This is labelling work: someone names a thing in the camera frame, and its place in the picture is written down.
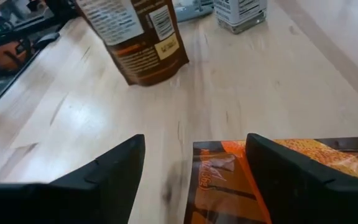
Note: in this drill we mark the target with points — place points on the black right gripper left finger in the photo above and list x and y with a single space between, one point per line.
89 193

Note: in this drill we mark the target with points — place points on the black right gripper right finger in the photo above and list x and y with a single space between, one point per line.
306 193

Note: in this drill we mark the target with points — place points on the orange brown spice pouch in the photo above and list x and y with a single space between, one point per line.
135 46
222 186

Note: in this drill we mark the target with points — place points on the white-lidded seasoning jar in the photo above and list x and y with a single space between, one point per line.
241 15

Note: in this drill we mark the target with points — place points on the orange round object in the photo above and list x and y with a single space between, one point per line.
9 56

